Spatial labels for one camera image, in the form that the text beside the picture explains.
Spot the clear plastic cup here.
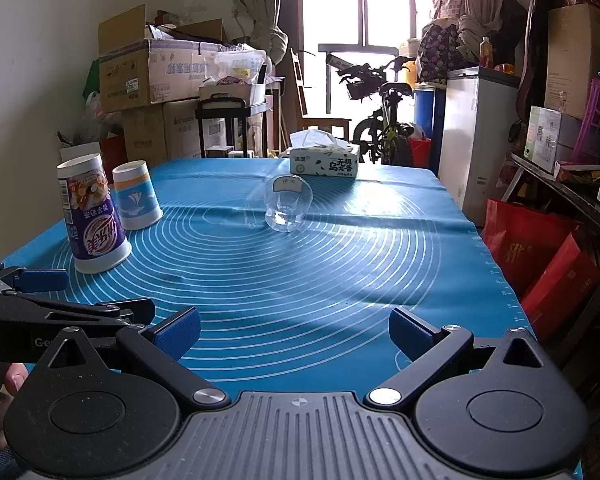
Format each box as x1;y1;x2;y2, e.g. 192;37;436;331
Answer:
244;174;313;233

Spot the purple milk tea paper cup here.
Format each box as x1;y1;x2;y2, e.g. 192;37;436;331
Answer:
57;154;132;274

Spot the blue white paper cup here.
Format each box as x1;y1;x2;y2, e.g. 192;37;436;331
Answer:
112;160;163;231

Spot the red gift bag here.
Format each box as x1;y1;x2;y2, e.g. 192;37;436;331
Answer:
482;200;600;340

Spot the lower cardboard box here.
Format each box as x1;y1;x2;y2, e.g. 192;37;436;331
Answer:
121;99;204;168

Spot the blue silicone baking mat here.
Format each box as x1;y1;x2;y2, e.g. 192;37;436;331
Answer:
0;157;584;480

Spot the large cardboard box top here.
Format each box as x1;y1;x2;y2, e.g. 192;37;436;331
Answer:
98;4;248;112

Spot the black bicycle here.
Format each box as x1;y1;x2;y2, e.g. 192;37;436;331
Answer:
326;53;416;167

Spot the white chest freezer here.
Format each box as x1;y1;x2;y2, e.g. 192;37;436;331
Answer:
438;66;519;229

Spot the clear plastic bag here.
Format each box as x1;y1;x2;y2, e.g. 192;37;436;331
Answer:
213;44;272;84

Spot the white tissue box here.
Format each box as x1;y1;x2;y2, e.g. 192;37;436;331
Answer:
288;127;360;179

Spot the blue water barrel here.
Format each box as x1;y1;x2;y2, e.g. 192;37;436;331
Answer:
414;84;446;140

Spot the wooden chair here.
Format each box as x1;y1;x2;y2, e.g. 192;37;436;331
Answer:
288;48;353;142

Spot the orange bottle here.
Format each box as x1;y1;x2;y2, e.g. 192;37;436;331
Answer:
479;37;494;70

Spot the patterned fabric bag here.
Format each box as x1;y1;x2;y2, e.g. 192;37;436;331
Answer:
416;18;475;84

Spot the brown cardboard box right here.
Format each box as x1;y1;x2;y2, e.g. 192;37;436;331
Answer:
544;3;600;119

